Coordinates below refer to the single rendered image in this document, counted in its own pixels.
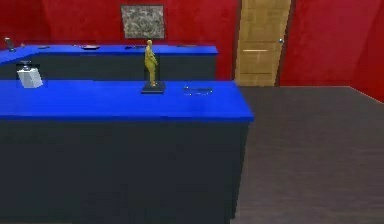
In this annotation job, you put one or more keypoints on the gold statue on black base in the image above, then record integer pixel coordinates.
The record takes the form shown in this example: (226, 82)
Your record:
(151, 63)

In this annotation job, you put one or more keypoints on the flat dark utensil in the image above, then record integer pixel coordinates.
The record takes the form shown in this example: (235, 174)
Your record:
(135, 47)

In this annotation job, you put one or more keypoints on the blue-topped black L-shaped counter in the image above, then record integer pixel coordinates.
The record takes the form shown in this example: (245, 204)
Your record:
(110, 63)

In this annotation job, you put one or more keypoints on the light wooden room door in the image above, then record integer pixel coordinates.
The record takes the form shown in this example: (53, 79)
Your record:
(261, 43)

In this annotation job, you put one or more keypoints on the silver round door knob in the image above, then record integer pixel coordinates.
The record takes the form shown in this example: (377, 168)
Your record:
(281, 41)

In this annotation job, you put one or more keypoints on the small dark upright bottle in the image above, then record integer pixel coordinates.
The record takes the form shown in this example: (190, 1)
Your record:
(9, 44)

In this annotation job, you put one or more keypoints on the grey framed wall picture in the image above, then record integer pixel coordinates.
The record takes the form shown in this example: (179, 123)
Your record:
(143, 21)

